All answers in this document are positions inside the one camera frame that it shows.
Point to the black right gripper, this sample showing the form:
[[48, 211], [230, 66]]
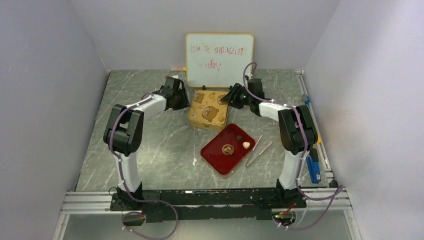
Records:
[[233, 97]]

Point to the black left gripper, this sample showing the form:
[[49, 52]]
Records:
[[185, 103]]

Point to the metal tweezers with pink grips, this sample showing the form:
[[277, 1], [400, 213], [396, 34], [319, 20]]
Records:
[[257, 152]]

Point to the gold chocolate tin box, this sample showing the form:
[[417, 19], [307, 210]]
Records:
[[218, 123]]

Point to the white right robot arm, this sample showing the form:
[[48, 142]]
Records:
[[297, 130]]

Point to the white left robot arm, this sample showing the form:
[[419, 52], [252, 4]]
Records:
[[124, 131]]

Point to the beige heart chocolate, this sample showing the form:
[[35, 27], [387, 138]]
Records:
[[246, 145]]

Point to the red rectangular tray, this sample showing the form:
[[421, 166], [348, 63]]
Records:
[[223, 153]]

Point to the whiteboard with yellow frame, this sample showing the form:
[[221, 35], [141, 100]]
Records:
[[217, 60]]

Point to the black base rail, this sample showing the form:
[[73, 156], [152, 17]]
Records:
[[203, 204]]

